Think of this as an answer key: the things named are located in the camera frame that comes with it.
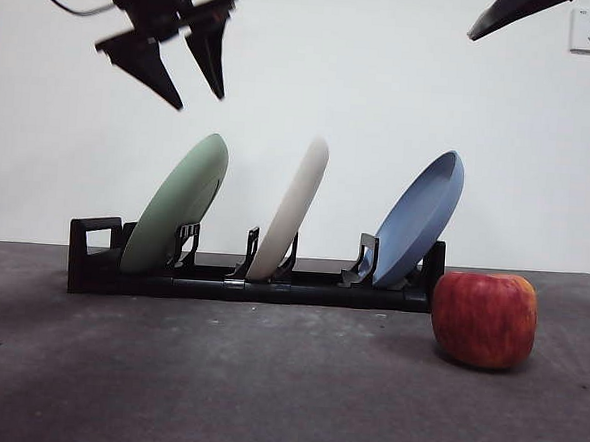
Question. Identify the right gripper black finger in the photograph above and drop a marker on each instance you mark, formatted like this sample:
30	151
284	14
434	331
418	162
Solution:
518	14

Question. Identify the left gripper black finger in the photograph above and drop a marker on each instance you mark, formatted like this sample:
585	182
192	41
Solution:
210	55
146	66

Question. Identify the green plate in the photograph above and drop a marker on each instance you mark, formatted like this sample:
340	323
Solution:
175	209

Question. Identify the red apple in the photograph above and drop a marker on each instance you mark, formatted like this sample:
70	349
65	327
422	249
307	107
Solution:
484	322

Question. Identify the cream white plate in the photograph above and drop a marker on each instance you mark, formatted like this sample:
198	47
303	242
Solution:
296	206

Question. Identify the black plate rack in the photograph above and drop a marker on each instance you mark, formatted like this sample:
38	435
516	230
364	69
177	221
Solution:
195	289

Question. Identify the blue plate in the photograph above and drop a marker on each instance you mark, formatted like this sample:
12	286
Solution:
415	228

